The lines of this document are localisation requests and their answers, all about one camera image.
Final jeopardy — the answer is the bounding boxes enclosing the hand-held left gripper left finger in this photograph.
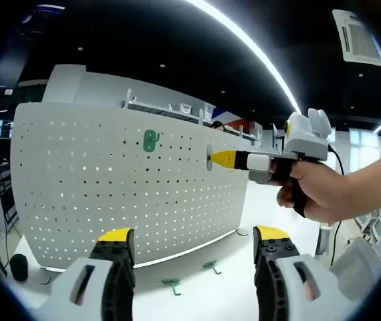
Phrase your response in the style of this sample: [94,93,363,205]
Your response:
[43,227,136,321]

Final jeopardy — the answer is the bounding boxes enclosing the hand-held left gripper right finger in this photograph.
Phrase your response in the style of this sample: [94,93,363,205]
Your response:
[253,225,350,321]

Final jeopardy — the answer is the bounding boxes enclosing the white perforated mounting plate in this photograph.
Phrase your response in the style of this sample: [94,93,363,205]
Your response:
[11,101,253,272]

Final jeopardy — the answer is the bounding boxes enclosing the person's right hand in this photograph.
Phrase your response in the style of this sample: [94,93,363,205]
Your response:
[275,161,354,224]

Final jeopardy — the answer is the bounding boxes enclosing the monitor on black stand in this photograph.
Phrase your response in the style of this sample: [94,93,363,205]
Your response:
[272,122,284,152]

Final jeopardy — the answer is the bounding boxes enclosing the white mesh office chair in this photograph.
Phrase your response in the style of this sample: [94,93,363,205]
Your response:
[330,237,381,298]

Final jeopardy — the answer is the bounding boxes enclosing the black cylinder speaker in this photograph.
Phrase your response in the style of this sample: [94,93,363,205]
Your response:
[9,253,29,284]

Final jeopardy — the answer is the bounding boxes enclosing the curved ceiling light strip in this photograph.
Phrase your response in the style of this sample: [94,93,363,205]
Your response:
[186,0,302,114]

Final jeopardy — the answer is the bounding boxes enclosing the metal storage shelf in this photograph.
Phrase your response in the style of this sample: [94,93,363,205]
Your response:
[120,88,261,146]

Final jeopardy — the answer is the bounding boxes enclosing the ceiling air conditioner vent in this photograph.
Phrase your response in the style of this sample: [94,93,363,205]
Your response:
[332,9,381,67]

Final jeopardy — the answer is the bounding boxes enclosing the black equipment cabinet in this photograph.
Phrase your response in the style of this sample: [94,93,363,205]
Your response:
[0,166,19,224]

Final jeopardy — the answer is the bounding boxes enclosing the red blue wall banner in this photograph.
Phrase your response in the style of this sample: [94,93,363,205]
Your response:
[212,107,243,133]

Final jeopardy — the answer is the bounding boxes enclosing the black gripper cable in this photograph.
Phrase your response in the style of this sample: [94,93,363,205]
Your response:
[326,145,345,267]

